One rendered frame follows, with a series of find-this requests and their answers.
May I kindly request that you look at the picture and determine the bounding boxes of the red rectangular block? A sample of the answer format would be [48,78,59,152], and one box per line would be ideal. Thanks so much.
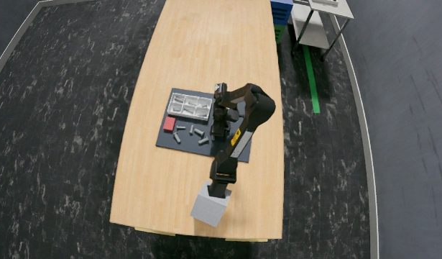
[163,117,176,131]

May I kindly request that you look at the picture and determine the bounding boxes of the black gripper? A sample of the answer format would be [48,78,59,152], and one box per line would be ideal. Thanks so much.
[210,112,226,137]

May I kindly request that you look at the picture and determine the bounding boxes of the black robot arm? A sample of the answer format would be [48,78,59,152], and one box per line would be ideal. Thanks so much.
[207,83,276,199]

